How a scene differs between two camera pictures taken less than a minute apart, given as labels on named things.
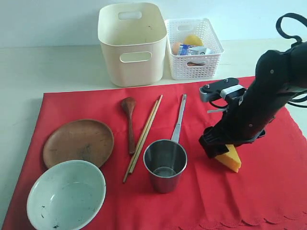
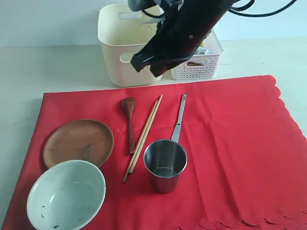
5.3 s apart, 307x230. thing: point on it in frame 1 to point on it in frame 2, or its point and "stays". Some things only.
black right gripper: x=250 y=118 to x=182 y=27
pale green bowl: x=66 y=195 stays
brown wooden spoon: x=128 y=105 stays
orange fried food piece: x=190 y=63 stays
